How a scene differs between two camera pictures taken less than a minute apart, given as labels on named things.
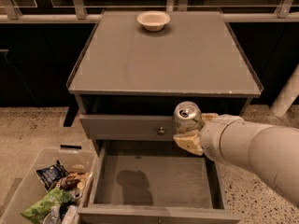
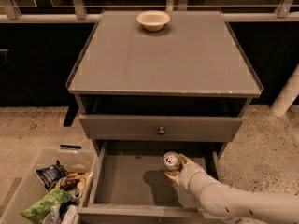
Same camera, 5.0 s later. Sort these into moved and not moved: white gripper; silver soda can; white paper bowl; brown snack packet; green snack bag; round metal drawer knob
Moved: white gripper; silver soda can
Not moved: white paper bowl; green snack bag; brown snack packet; round metal drawer knob
